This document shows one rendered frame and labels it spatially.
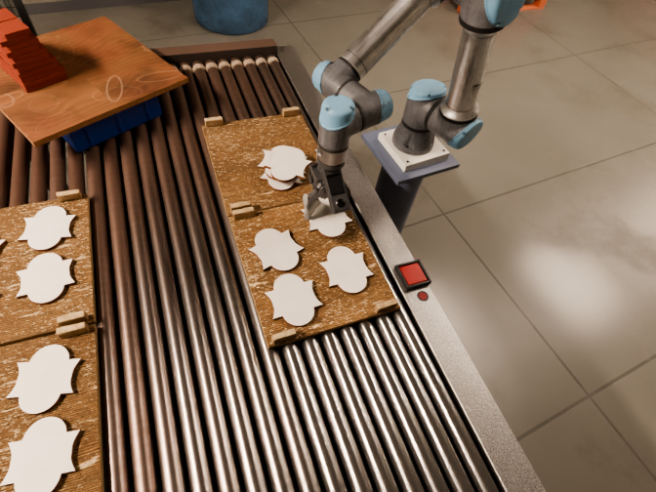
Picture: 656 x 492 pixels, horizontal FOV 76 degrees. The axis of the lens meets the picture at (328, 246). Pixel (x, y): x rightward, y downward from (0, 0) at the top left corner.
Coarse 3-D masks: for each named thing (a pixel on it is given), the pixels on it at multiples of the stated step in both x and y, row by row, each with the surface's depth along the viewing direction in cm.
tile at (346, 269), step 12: (336, 252) 114; (348, 252) 114; (324, 264) 111; (336, 264) 112; (348, 264) 112; (360, 264) 113; (336, 276) 109; (348, 276) 110; (360, 276) 110; (348, 288) 108; (360, 288) 108
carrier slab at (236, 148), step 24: (240, 120) 144; (264, 120) 145; (288, 120) 147; (216, 144) 135; (240, 144) 137; (264, 144) 138; (288, 144) 139; (312, 144) 140; (216, 168) 129; (240, 168) 130; (240, 192) 124; (264, 192) 125; (288, 192) 126
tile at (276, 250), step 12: (264, 240) 114; (276, 240) 114; (288, 240) 115; (252, 252) 112; (264, 252) 111; (276, 252) 112; (288, 252) 112; (264, 264) 109; (276, 264) 110; (288, 264) 110
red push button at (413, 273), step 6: (414, 264) 117; (402, 270) 115; (408, 270) 115; (414, 270) 115; (420, 270) 115; (408, 276) 114; (414, 276) 114; (420, 276) 114; (408, 282) 113; (414, 282) 113
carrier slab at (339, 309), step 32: (256, 224) 118; (288, 224) 119; (352, 224) 122; (256, 256) 112; (320, 256) 114; (256, 288) 106; (320, 288) 108; (384, 288) 110; (320, 320) 103; (352, 320) 104
